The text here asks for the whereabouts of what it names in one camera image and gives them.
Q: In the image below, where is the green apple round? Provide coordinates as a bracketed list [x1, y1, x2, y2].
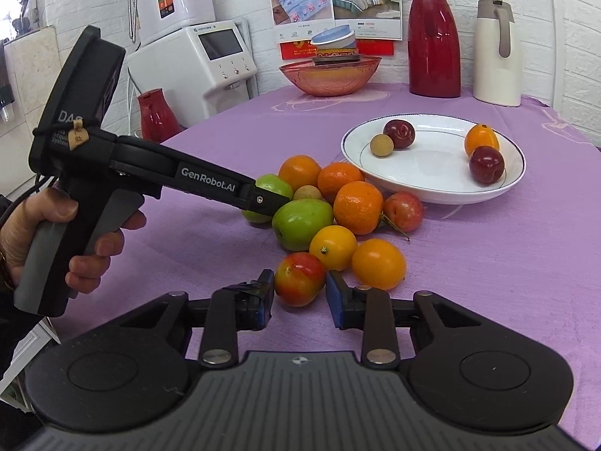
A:
[242, 173, 293, 224]

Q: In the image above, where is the green oblong apple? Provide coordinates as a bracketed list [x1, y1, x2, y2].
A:
[272, 198, 333, 251]

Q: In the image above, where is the yellow orange round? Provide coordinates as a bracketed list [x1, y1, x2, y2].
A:
[352, 238, 406, 290]

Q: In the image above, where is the red yellow small apple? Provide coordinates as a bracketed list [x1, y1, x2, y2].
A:
[275, 253, 326, 307]

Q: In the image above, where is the yellow orange with stem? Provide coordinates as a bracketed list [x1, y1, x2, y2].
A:
[309, 225, 358, 271]

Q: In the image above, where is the orange mandarin back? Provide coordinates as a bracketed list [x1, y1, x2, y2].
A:
[317, 162, 364, 204]

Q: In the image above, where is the orange mandarin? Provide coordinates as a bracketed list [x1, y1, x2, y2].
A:
[317, 162, 364, 204]
[333, 181, 384, 235]

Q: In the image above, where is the tan longan fruit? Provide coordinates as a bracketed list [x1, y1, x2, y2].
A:
[370, 133, 394, 158]

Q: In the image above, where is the dark red plum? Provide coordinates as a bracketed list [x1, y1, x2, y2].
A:
[383, 119, 415, 150]
[468, 145, 505, 185]

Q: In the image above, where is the large yellow-orange citrus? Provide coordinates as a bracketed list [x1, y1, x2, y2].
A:
[464, 123, 500, 157]

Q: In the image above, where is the person's left hand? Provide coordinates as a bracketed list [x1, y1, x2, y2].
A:
[0, 187, 148, 295]

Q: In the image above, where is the small red jug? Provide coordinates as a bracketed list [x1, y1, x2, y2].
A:
[137, 89, 181, 144]

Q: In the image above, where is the red glass bowl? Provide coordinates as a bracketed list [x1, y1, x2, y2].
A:
[280, 56, 381, 98]

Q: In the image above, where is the white water dispenser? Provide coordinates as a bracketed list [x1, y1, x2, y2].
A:
[127, 20, 258, 128]

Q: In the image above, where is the white ceramic plate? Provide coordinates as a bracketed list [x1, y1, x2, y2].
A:
[340, 114, 527, 206]

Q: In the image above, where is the dark patterned bowls stack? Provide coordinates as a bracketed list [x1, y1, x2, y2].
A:
[313, 48, 361, 65]

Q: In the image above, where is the purple tablecloth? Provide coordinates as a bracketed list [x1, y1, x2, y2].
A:
[54, 85, 600, 448]

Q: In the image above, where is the blue lidded bowl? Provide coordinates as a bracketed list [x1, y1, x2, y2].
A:
[311, 24, 356, 51]

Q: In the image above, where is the red thermos jug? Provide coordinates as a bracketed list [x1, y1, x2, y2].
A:
[408, 0, 461, 98]

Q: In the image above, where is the white thermos jug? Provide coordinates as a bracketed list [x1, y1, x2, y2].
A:
[474, 0, 522, 107]

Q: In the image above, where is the bedding wall calendar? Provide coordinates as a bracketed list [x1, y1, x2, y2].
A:
[270, 0, 402, 60]

